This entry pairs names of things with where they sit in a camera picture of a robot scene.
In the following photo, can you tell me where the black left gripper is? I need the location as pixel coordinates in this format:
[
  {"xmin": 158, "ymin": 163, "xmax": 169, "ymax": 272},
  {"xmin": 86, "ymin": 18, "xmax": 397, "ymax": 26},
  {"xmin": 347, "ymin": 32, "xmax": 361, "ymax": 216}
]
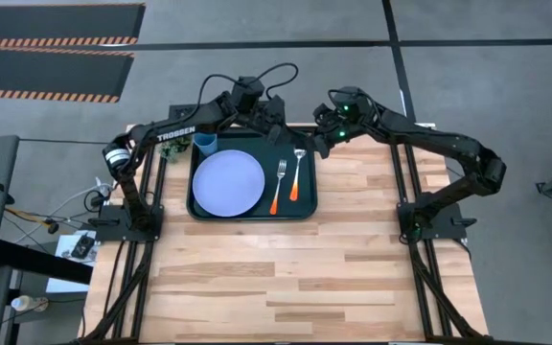
[{"xmin": 239, "ymin": 97, "xmax": 307, "ymax": 148}]

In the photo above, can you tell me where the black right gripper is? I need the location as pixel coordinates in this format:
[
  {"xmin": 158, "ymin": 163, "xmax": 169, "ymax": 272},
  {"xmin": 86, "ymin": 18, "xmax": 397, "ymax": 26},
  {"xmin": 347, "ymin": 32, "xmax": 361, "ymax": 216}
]
[{"xmin": 304, "ymin": 102, "xmax": 355, "ymax": 160}]

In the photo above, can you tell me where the orange-handled metal spoon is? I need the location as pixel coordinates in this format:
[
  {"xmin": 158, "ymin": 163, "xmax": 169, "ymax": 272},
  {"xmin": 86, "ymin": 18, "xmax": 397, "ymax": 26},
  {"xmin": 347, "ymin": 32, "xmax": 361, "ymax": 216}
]
[{"xmin": 288, "ymin": 148, "xmax": 308, "ymax": 202}]

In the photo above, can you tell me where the orange-handled metal fork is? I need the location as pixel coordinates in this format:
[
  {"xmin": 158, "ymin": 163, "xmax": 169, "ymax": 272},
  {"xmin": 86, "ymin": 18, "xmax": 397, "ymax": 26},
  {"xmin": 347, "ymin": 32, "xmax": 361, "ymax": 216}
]
[{"xmin": 269, "ymin": 159, "xmax": 288, "ymax": 217}]

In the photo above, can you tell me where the light blue ribbed cup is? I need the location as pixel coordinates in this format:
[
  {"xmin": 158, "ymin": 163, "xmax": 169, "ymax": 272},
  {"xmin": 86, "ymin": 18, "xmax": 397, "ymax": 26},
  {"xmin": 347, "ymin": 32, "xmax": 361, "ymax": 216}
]
[{"xmin": 193, "ymin": 132, "xmax": 219, "ymax": 157}]

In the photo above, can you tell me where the dark green serving tray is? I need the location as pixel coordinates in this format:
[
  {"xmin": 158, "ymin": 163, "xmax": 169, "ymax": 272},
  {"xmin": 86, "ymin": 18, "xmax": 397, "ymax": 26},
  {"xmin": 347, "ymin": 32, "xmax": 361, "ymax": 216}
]
[{"xmin": 186, "ymin": 131, "xmax": 319, "ymax": 222}]

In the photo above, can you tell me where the small green potted plant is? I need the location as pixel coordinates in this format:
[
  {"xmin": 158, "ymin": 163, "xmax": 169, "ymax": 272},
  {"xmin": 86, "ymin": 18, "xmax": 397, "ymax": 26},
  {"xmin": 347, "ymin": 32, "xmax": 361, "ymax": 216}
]
[{"xmin": 158, "ymin": 136, "xmax": 194, "ymax": 165}]

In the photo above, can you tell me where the small black device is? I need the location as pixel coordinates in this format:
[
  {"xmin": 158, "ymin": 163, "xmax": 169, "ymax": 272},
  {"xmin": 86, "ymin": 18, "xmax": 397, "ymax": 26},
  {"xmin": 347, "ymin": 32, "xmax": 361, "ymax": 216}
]
[{"xmin": 70, "ymin": 233, "xmax": 97, "ymax": 261}]

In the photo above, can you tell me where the black orange-striped floor mat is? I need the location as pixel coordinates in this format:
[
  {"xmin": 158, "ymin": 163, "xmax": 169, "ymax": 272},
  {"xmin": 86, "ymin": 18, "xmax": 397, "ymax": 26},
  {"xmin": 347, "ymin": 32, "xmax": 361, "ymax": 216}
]
[
  {"xmin": 0, "ymin": 3, "xmax": 147, "ymax": 50},
  {"xmin": 0, "ymin": 47, "xmax": 136, "ymax": 104}
]

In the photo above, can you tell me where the white paper sheet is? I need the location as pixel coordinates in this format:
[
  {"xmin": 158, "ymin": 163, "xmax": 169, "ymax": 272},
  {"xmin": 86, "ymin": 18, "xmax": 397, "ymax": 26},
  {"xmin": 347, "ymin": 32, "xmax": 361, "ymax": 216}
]
[{"xmin": 45, "ymin": 232, "xmax": 99, "ymax": 294}]

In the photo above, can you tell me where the clear plastic bottle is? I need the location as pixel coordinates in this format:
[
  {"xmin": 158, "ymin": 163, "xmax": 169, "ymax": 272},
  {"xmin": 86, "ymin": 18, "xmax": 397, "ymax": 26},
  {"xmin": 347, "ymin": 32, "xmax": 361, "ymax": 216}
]
[{"xmin": 11, "ymin": 294, "xmax": 50, "ymax": 313}]

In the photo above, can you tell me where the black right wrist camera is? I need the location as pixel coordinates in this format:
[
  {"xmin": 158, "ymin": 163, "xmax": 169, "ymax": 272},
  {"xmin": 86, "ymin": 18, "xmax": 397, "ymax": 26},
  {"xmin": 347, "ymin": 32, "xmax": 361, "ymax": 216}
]
[{"xmin": 328, "ymin": 85, "xmax": 362, "ymax": 116}]

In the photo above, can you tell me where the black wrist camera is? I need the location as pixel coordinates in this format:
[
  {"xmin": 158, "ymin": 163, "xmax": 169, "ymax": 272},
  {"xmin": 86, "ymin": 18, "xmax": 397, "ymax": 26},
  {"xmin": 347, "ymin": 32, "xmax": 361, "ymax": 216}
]
[
  {"xmin": 231, "ymin": 76, "xmax": 265, "ymax": 113},
  {"xmin": 328, "ymin": 85, "xmax": 362, "ymax": 116}
]

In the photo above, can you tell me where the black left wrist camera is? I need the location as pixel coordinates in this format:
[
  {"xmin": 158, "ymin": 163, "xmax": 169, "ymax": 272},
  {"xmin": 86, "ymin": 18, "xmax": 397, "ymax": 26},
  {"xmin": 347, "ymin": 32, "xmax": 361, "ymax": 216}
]
[{"xmin": 231, "ymin": 76, "xmax": 265, "ymax": 113}]

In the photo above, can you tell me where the black camera cable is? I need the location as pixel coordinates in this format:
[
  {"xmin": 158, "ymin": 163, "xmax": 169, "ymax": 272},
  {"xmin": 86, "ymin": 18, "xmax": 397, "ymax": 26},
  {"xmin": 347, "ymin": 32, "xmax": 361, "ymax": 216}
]
[
  {"xmin": 197, "ymin": 73, "xmax": 240, "ymax": 112},
  {"xmin": 255, "ymin": 61, "xmax": 301, "ymax": 101}
]

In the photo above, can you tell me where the black aluminium frame rail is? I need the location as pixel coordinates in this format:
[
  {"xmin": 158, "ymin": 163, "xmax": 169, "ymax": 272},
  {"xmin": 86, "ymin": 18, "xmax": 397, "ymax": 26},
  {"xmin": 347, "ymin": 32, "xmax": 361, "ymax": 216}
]
[
  {"xmin": 389, "ymin": 123, "xmax": 494, "ymax": 345},
  {"xmin": 77, "ymin": 123, "xmax": 169, "ymax": 345}
]

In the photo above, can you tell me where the white cable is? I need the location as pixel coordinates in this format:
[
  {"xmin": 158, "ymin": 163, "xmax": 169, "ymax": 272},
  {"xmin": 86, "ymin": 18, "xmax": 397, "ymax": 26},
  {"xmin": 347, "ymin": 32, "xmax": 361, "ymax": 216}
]
[{"xmin": 14, "ymin": 184, "xmax": 105, "ymax": 242}]

